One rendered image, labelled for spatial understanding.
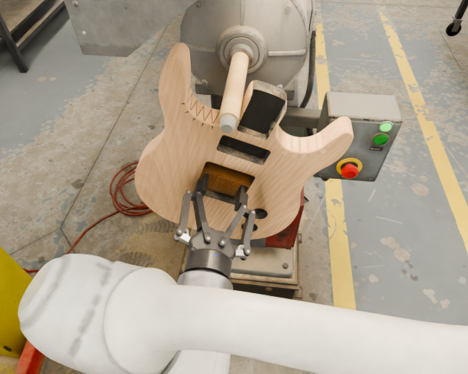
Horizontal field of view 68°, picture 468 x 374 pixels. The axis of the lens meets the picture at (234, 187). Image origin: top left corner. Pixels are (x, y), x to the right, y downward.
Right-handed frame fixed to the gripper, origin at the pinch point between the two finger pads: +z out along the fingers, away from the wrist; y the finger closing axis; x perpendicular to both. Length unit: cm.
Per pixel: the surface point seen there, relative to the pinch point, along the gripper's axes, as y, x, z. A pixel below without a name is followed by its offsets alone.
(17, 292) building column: -54, -105, 4
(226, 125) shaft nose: -5.0, 18.6, -4.8
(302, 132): 22.9, -8.5, 37.7
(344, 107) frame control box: 21.0, 13.6, 21.1
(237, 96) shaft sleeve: -4.3, 19.5, 1.6
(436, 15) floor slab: 201, -37, 352
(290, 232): 40, -51, 33
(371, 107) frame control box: 26.7, 15.6, 21.5
